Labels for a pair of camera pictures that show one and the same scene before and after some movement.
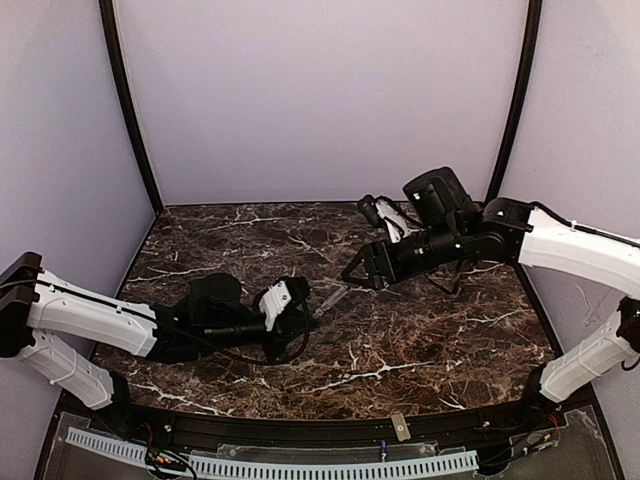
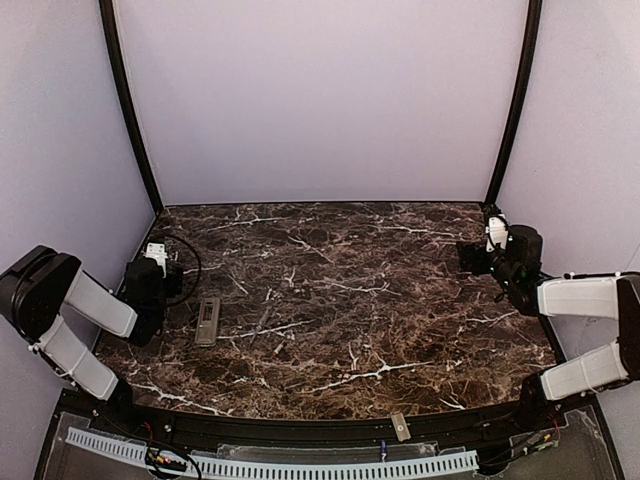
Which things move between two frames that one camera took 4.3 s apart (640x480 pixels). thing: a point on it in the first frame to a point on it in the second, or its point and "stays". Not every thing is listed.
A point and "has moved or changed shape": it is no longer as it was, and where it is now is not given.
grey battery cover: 401,426 stays
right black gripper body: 382,264 to 470,257
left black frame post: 115,57 stays
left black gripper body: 288,326 to 174,278
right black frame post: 534,27 stays
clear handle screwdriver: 332,300 has moved or changed shape
